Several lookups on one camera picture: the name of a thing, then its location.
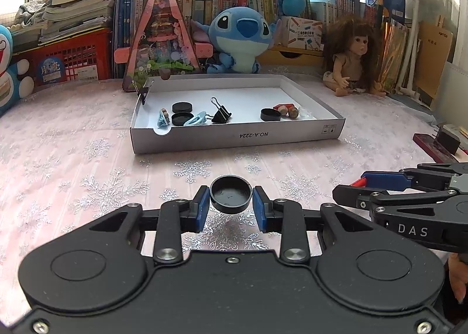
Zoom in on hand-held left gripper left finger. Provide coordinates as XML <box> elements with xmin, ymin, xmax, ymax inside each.
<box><xmin>88</xmin><ymin>185</ymin><xmax>212</xmax><ymax>265</ymax></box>

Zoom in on wooden drawer box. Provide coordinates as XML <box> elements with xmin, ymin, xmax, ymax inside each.
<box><xmin>261</xmin><ymin>45</ymin><xmax>326</xmax><ymax>67</ymax></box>

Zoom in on white cardboard box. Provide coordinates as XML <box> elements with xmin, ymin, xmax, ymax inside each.
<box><xmin>130</xmin><ymin>75</ymin><xmax>346</xmax><ymax>155</ymax></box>

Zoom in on pink snowflake tablecloth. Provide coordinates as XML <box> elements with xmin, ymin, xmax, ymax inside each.
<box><xmin>0</xmin><ymin>75</ymin><xmax>468</xmax><ymax>258</ymax></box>

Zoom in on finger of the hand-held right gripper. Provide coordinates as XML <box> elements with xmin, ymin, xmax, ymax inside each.
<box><xmin>360</xmin><ymin>162</ymin><xmax>468</xmax><ymax>192</ymax></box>
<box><xmin>333</xmin><ymin>185</ymin><xmax>452</xmax><ymax>210</ymax></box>

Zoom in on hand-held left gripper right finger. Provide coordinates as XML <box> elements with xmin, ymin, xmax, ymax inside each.
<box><xmin>252</xmin><ymin>187</ymin><xmax>370</xmax><ymax>265</ymax></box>

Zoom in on stack of books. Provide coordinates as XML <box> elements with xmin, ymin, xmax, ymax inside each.
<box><xmin>38</xmin><ymin>0</ymin><xmax>143</xmax><ymax>46</ymax></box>

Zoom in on shiny gold foil sheets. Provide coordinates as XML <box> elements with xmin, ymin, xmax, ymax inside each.
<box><xmin>376</xmin><ymin>20</ymin><xmax>410</xmax><ymax>90</ymax></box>

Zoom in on white plastic pipe frame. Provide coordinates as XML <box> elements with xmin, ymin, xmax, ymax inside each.
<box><xmin>397</xmin><ymin>0</ymin><xmax>425</xmax><ymax>99</ymax></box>

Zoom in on grey patterned cloth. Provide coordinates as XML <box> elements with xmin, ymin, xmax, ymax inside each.
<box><xmin>16</xmin><ymin>0</ymin><xmax>48</xmax><ymax>28</ymax></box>

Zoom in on red plastic crate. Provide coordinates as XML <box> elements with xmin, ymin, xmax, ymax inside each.
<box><xmin>11</xmin><ymin>27</ymin><xmax>114</xmax><ymax>91</ymax></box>

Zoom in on person's right hand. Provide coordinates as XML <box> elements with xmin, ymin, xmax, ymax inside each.
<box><xmin>447</xmin><ymin>254</ymin><xmax>468</xmax><ymax>302</ymax></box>

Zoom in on blue cat plush toy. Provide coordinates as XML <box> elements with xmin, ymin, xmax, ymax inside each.
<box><xmin>0</xmin><ymin>25</ymin><xmax>35</xmax><ymax>115</ymax></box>

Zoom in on brown paper envelope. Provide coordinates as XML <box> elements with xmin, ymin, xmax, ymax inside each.
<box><xmin>417</xmin><ymin>14</ymin><xmax>454</xmax><ymax>99</ymax></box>

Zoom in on wide black round lid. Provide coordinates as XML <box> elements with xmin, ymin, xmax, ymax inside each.
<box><xmin>209</xmin><ymin>176</ymin><xmax>254</xmax><ymax>215</ymax></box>

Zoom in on small black binder clip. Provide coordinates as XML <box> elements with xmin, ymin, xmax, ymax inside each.
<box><xmin>136</xmin><ymin>80</ymin><xmax>152</xmax><ymax>105</ymax></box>

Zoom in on pink triangular house model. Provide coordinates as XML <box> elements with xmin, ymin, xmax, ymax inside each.
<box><xmin>114</xmin><ymin>0</ymin><xmax>214</xmax><ymax>94</ymax></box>

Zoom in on black power adapter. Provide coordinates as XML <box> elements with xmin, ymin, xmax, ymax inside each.
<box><xmin>434</xmin><ymin>126</ymin><xmax>461</xmax><ymax>155</ymax></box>

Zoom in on long-haired doll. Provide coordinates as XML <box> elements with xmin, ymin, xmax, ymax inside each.
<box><xmin>322</xmin><ymin>14</ymin><xmax>388</xmax><ymax>97</ymax></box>

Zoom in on colourful printed cardboard box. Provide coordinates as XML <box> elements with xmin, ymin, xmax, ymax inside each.
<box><xmin>281</xmin><ymin>16</ymin><xmax>325</xmax><ymax>51</ymax></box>

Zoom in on blue alien plush toy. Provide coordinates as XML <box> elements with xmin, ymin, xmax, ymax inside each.
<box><xmin>190</xmin><ymin>7</ymin><xmax>282</xmax><ymax>75</ymax></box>

